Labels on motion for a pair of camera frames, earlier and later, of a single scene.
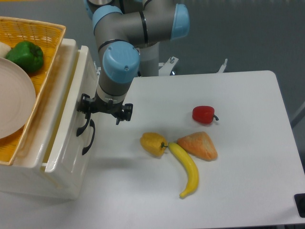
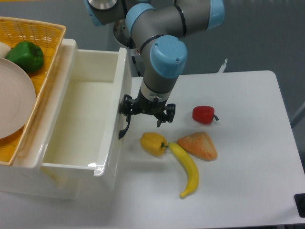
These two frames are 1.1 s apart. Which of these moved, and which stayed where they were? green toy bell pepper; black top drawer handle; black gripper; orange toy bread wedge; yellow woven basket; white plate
Moved: black top drawer handle; black gripper
Stayed: orange toy bread wedge; green toy bell pepper; yellow woven basket; white plate
